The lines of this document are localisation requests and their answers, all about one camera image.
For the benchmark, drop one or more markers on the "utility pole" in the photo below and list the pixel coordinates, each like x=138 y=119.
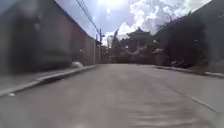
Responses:
x=100 y=46

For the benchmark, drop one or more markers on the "grey concrete road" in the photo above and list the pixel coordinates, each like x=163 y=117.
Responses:
x=120 y=96

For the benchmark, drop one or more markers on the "building with curved roof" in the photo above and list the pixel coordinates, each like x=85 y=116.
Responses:
x=138 y=38

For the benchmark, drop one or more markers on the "raised concrete kerb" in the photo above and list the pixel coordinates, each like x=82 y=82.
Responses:
x=50 y=78

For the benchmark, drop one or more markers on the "low concrete kerb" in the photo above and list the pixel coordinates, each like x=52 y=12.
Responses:
x=186 y=70

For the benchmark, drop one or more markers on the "grey concrete pavement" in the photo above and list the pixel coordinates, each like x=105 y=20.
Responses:
x=20 y=80

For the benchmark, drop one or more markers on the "dark building with sloped roof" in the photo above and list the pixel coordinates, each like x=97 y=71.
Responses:
x=215 y=33

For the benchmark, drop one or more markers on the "tall red brick wall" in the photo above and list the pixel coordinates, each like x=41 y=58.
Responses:
x=50 y=36

